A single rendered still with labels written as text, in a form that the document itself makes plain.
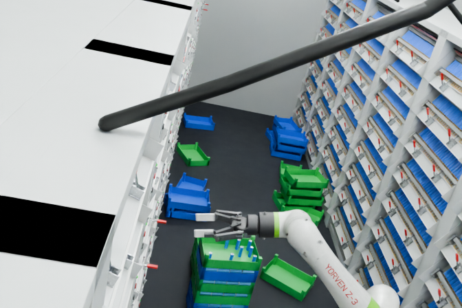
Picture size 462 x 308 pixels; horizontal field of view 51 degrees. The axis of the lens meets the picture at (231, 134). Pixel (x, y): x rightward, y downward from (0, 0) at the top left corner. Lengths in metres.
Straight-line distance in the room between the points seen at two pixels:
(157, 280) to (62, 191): 2.46
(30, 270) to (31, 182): 0.16
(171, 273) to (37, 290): 2.64
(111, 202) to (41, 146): 0.16
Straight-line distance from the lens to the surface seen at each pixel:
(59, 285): 0.50
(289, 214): 1.79
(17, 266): 0.52
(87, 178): 0.65
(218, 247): 2.72
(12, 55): 1.07
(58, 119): 0.80
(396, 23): 0.74
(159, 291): 3.00
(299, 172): 4.05
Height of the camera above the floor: 2.02
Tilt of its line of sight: 24 degrees down
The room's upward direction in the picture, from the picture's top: 13 degrees clockwise
